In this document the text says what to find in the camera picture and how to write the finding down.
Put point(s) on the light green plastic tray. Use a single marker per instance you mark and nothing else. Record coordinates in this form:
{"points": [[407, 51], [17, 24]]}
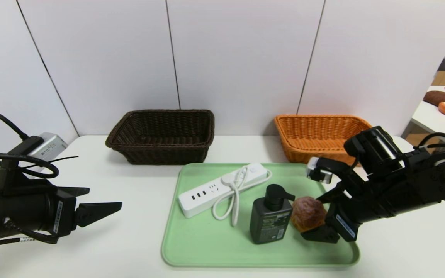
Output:
{"points": [[214, 247]]}

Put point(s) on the white side table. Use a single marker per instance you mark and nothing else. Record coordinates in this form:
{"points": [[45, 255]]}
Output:
{"points": [[431, 116]]}

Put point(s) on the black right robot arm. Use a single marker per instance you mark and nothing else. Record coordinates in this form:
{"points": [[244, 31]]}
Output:
{"points": [[419, 181]]}

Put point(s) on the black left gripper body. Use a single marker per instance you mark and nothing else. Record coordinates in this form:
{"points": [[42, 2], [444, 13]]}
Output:
{"points": [[63, 214]]}

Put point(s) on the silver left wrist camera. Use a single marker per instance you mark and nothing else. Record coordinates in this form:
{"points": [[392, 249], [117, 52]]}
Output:
{"points": [[51, 146]]}

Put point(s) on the black pump bottle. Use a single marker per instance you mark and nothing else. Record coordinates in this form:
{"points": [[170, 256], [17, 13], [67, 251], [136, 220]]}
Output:
{"points": [[269, 227]]}

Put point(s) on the brown cream puff bread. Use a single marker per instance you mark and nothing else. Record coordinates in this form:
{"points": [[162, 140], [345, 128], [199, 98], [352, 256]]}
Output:
{"points": [[307, 212]]}

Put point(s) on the dark brown wicker basket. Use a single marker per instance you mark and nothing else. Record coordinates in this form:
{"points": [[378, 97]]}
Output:
{"points": [[160, 152]]}

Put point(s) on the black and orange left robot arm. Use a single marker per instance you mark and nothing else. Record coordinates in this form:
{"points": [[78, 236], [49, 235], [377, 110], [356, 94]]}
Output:
{"points": [[14, 210]]}

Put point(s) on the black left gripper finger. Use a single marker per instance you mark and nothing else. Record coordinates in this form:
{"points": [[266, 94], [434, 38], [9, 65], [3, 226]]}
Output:
{"points": [[95, 212], [77, 190]]}

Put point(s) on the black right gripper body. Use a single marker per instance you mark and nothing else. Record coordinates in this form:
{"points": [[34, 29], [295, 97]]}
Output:
{"points": [[344, 226]]}

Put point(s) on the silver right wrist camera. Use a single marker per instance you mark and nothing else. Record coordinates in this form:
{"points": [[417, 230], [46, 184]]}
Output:
{"points": [[319, 170]]}

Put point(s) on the orange wicker basket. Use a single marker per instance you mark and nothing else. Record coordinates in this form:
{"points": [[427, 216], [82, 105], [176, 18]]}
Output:
{"points": [[307, 146]]}

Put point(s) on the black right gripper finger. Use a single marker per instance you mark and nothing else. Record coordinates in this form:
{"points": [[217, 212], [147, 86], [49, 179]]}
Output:
{"points": [[323, 235], [334, 195]]}

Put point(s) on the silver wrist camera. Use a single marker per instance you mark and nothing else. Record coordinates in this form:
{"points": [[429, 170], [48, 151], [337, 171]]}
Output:
{"points": [[51, 146], [319, 170]]}

